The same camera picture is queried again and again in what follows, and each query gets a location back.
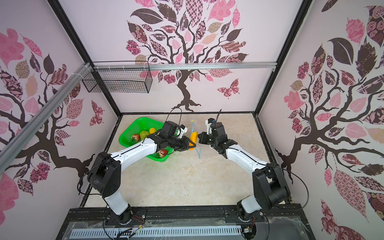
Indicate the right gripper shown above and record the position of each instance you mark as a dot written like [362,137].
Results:
[203,139]

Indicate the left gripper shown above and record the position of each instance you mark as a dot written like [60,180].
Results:
[185,145]

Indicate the clear zip top bag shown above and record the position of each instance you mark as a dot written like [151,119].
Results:
[198,147]

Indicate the green plastic basket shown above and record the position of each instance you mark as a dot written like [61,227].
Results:
[136,144]

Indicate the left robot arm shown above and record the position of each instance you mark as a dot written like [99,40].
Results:
[105,175]

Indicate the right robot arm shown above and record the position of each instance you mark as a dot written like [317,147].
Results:
[270,187]

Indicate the right red apple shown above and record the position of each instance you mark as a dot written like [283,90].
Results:
[162,153]

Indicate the left red strawberry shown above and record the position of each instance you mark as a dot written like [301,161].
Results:
[135,138]

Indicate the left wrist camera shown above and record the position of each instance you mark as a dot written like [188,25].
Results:
[181,131]

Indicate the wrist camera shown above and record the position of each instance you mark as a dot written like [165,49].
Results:
[208,125]
[181,131]

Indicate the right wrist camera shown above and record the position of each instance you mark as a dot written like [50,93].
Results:
[208,125]

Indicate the black wire basket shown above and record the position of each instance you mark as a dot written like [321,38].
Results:
[119,77]

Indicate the white slotted cable duct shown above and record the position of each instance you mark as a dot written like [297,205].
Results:
[155,233]

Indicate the horizontal aluminium rail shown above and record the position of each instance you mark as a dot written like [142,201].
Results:
[199,66]

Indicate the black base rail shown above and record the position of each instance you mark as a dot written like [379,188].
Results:
[287,223]

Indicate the left diagonal aluminium rail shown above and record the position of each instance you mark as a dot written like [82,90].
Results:
[11,150]

